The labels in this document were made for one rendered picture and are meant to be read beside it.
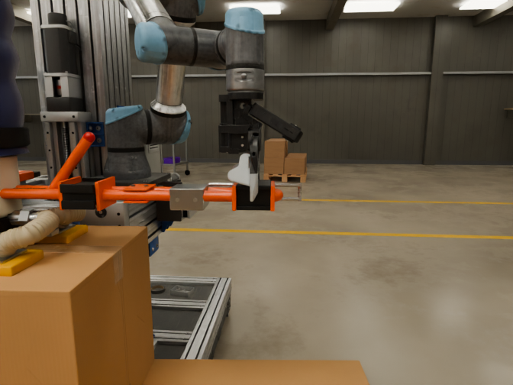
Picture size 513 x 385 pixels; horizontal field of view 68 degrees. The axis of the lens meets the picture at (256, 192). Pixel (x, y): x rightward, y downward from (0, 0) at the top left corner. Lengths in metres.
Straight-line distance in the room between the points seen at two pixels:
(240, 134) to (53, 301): 0.44
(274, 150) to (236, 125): 7.01
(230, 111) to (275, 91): 10.50
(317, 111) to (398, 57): 2.60
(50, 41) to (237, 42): 0.87
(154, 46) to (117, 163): 0.56
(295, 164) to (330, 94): 4.02
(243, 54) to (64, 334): 0.58
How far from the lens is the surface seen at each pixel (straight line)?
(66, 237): 0.98
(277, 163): 7.75
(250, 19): 0.76
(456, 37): 12.27
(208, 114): 11.46
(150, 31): 0.80
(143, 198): 0.80
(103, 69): 1.51
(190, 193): 0.77
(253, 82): 0.74
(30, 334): 0.79
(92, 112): 1.52
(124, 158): 1.27
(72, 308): 0.73
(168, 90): 1.26
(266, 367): 1.17
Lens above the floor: 1.22
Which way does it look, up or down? 11 degrees down
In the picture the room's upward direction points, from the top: straight up
